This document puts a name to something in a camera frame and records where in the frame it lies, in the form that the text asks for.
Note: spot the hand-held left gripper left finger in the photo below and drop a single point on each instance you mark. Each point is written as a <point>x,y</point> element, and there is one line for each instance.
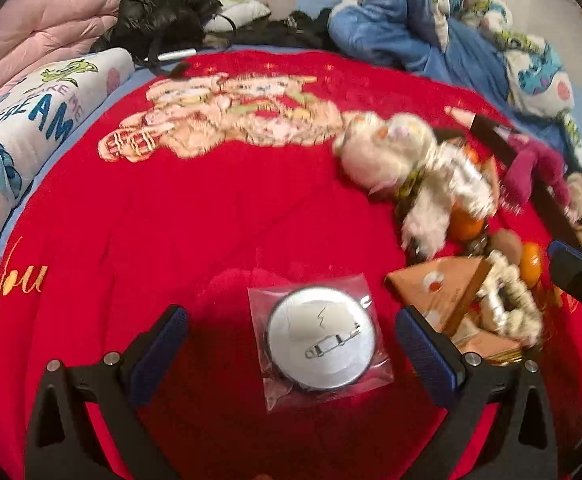
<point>163,350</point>

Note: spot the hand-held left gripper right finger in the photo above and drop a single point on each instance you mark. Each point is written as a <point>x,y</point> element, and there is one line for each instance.
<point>423,355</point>

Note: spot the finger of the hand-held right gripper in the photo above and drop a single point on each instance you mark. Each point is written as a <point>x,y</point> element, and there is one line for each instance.
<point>576,272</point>

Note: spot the round pin badge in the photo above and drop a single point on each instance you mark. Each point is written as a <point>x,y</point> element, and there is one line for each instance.
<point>316,337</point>

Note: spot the black tray box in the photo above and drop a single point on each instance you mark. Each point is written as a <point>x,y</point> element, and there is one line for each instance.
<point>491,127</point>

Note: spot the small beige plush toy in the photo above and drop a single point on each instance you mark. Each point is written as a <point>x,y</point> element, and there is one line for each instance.
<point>581,195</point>

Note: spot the brown felt ball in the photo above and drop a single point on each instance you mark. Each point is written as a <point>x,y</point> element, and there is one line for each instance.
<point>503,242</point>

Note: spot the pink plush toy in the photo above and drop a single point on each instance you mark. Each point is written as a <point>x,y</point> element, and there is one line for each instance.
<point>536,160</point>

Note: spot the red printed blanket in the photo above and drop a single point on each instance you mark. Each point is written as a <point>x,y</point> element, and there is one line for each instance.
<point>171,210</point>

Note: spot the small orange mandarin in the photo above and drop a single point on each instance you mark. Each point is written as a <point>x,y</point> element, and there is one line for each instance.
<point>472,154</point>

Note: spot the white fluffy plush toy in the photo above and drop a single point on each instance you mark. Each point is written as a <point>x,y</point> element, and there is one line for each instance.
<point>411,145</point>

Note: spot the white printed long pillow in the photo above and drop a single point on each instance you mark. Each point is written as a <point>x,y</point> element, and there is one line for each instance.
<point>31,120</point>

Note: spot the white cylinder charger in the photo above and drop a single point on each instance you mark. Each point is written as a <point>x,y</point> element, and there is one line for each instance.
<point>176,55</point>

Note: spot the blue monster print blanket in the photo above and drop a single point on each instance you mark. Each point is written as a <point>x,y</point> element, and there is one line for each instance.
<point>421,5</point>

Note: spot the black lace cloth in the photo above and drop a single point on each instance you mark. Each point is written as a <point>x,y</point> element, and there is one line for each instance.
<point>291,27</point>

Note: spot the pink quilt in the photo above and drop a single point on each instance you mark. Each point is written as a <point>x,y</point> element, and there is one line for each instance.
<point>36,25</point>

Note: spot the small white monster pillow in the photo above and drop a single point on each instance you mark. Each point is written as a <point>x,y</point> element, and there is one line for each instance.
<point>236,7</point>

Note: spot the black shiny jacket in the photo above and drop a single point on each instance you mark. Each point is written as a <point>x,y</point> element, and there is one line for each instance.
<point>156,0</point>

